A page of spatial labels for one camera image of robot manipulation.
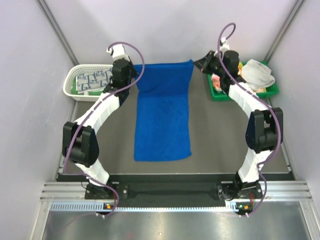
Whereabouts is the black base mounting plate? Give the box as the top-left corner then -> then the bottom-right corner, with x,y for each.
84,180 -> 262,207

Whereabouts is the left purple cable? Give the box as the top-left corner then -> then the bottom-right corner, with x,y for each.
63,41 -> 146,217

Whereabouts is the orange pink towel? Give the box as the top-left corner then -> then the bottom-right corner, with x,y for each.
211,61 -> 245,93

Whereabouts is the green plastic bin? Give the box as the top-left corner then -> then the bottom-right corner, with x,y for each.
207,61 -> 279,102

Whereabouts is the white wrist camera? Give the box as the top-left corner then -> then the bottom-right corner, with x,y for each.
219,37 -> 230,53
106,44 -> 129,62

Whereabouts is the white slotted cable duct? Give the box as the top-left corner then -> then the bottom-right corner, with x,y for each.
50,201 -> 252,213

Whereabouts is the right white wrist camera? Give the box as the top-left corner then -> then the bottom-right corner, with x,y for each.
219,37 -> 230,53

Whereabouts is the white perforated plastic basket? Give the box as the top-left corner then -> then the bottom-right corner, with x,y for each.
62,64 -> 113,102

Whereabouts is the blue white patterned towel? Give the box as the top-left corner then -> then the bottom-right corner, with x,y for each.
75,70 -> 112,93

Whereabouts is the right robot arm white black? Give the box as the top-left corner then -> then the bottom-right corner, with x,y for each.
193,50 -> 284,201

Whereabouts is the green microfiber towel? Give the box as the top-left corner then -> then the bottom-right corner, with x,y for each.
71,85 -> 103,96

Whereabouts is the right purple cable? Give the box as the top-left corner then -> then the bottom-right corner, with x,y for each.
217,22 -> 281,217

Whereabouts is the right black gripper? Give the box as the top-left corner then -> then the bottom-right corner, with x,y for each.
193,50 -> 227,78

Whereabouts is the white grey patterned towel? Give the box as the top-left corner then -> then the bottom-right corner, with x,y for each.
241,59 -> 276,92

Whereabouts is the purple cable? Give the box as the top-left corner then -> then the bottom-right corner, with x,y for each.
63,41 -> 146,217
217,22 -> 281,217

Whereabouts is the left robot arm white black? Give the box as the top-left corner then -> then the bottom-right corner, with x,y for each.
62,58 -> 137,199

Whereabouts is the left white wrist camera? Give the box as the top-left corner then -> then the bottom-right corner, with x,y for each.
106,44 -> 129,62

